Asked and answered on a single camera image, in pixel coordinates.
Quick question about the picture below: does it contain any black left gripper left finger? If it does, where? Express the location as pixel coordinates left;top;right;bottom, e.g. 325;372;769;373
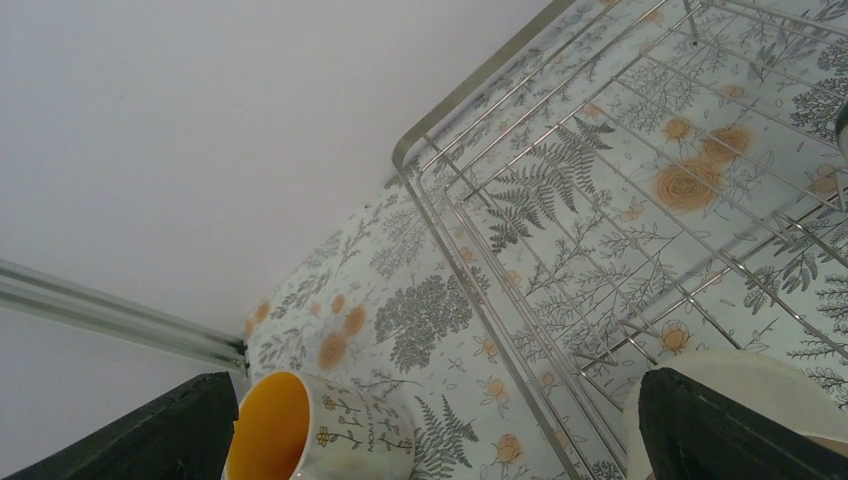
9;372;239;479

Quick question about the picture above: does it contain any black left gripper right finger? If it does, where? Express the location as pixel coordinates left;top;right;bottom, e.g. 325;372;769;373
638;368;847;479

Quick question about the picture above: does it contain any white floral mug orange inside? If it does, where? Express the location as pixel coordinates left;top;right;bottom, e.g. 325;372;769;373
223;372;416;479

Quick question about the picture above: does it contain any beige cup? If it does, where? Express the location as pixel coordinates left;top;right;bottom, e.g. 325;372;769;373
624;350;847;479

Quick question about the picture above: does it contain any floral patterned table mat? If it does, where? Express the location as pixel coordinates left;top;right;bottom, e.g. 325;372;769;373
247;1;847;479

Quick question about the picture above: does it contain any dark teal mug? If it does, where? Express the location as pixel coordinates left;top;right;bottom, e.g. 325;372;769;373
834;102;848;160

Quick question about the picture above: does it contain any aluminium frame post left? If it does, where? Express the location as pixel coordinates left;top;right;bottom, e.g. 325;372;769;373
1;260;249;371

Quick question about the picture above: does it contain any metal wire dish rack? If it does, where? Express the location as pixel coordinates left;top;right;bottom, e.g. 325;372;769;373
391;1;847;479

